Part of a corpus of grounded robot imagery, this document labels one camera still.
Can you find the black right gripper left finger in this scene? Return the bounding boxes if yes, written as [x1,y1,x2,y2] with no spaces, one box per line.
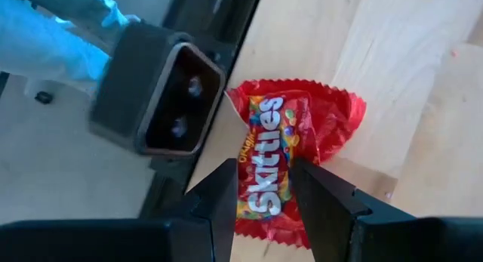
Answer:
[0,158,239,262]

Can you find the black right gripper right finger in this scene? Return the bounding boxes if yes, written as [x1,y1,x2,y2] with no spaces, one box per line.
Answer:
[289,157,483,262]

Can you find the black table-level camera box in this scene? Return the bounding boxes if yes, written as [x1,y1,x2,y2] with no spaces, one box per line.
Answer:
[88,22,227,157]

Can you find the small black bolt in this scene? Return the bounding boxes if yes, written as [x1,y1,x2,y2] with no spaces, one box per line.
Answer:
[34,91,54,106]

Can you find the red Skittles bag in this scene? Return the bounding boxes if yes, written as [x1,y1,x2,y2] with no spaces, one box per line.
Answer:
[225,79,368,250]

